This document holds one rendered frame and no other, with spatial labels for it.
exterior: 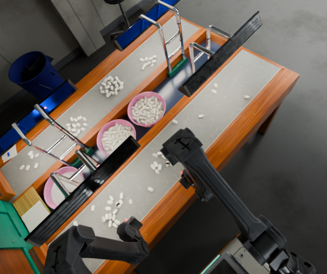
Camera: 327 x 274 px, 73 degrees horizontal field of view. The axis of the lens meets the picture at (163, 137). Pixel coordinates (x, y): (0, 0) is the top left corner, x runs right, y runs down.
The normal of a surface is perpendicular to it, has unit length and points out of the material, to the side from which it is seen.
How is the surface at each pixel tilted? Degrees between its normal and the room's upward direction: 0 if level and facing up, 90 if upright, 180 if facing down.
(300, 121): 0
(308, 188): 0
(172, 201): 0
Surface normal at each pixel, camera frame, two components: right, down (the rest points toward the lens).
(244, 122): -0.18, -0.42
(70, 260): 0.77, -0.63
